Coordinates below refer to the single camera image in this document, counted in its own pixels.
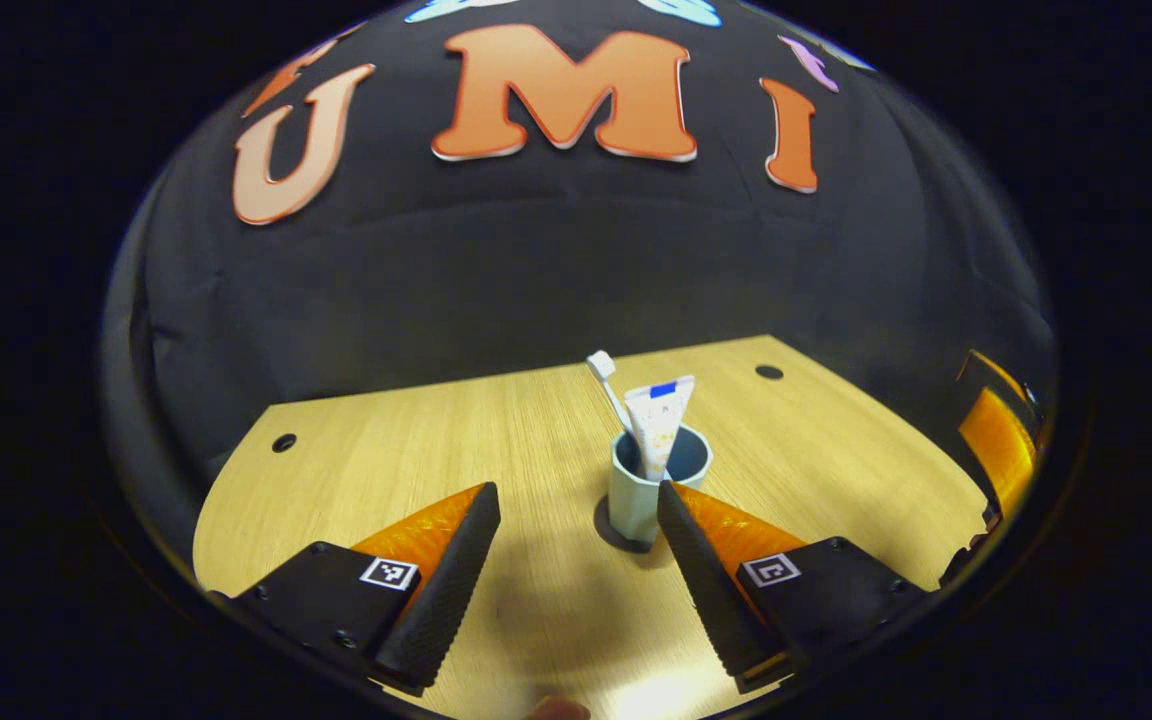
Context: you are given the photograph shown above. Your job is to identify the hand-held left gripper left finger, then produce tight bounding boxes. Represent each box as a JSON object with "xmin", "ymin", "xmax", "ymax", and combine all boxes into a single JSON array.
[{"xmin": 208, "ymin": 482, "xmax": 502, "ymax": 698}]

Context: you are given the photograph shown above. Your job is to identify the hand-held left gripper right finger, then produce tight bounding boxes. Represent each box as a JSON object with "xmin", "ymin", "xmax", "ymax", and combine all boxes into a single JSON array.
[{"xmin": 656, "ymin": 480, "xmax": 932, "ymax": 696}]

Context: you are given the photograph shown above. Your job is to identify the pale blue cup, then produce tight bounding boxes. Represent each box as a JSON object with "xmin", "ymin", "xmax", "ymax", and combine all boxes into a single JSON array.
[{"xmin": 608, "ymin": 424, "xmax": 714, "ymax": 553}]

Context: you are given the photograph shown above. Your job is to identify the dark round coaster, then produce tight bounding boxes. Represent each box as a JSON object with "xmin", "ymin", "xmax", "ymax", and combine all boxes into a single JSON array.
[{"xmin": 593, "ymin": 495, "xmax": 682, "ymax": 557}]

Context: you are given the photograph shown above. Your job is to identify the white toothpaste tube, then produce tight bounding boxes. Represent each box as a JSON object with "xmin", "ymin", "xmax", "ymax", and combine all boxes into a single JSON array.
[{"xmin": 624, "ymin": 375, "xmax": 696, "ymax": 482}]

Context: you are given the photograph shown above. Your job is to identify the white toothbrush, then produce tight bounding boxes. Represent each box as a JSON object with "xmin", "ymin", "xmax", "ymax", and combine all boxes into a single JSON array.
[{"xmin": 586, "ymin": 350, "xmax": 637, "ymax": 438}]

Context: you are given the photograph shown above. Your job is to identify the wooden desktop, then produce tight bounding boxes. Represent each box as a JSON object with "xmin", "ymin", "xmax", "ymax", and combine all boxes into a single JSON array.
[{"xmin": 193, "ymin": 335, "xmax": 992, "ymax": 720}]

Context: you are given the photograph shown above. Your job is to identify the black backdrop cloth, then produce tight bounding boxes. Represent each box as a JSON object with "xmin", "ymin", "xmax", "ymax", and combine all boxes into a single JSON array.
[{"xmin": 101, "ymin": 0, "xmax": 1057, "ymax": 541}]

